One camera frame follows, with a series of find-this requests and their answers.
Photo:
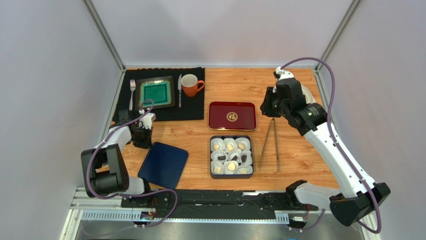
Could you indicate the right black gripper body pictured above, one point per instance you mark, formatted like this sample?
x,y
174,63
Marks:
x,y
267,103

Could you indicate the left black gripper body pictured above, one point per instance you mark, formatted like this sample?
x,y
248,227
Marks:
x,y
142,133

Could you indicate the navy box lid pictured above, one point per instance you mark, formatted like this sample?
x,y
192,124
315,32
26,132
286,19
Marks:
x,y
163,165

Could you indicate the dark leaf chocolate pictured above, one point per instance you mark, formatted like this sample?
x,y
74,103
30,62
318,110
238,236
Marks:
x,y
244,158

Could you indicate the white bar chocolate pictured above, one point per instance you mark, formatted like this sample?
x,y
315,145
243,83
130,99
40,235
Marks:
x,y
230,147

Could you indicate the dark round chocolate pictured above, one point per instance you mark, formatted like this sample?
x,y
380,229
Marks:
x,y
221,158

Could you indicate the white rounded chocolate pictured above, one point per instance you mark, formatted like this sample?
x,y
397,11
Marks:
x,y
231,167

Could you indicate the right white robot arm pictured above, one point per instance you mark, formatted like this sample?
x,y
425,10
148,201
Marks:
x,y
358,193

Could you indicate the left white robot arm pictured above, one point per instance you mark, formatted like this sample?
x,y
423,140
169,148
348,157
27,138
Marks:
x,y
104,169

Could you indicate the white round plate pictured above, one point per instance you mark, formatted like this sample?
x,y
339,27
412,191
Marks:
x,y
309,98

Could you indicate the red lacquer tray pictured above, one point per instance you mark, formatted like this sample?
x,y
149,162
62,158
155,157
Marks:
x,y
232,116

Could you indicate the green square plate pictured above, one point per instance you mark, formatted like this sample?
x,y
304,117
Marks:
x,y
160,89

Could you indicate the silver fork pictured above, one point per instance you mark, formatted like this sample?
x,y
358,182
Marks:
x,y
132,89

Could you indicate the black placemat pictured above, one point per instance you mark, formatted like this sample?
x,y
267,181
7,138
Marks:
x,y
192,108

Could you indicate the navy box with paper cups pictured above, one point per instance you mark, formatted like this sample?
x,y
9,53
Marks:
x,y
223,140

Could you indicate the table knife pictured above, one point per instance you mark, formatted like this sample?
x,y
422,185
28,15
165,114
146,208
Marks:
x,y
179,86

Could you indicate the orange mug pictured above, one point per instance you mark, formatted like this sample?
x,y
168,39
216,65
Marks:
x,y
191,85

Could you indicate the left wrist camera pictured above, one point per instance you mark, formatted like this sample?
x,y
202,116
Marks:
x,y
146,122

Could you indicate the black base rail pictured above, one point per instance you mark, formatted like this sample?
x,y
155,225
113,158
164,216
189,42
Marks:
x,y
217,204

